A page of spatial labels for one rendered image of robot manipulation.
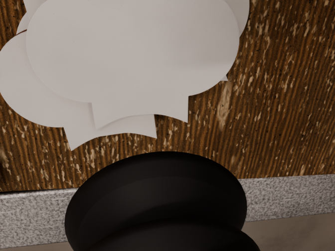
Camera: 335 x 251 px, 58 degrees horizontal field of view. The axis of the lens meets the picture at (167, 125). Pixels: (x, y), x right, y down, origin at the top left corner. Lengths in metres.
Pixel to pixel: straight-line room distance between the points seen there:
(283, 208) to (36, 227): 0.30
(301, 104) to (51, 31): 0.22
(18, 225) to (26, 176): 0.09
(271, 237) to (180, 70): 1.96
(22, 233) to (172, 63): 0.27
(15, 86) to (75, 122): 0.05
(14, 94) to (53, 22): 0.06
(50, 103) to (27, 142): 0.06
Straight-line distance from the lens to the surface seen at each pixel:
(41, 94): 0.23
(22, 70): 0.23
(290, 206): 0.42
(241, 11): 0.24
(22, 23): 0.22
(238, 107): 0.28
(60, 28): 0.20
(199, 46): 0.21
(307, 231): 2.22
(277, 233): 2.12
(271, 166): 0.33
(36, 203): 0.36
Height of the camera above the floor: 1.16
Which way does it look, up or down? 58 degrees down
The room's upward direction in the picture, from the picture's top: 166 degrees clockwise
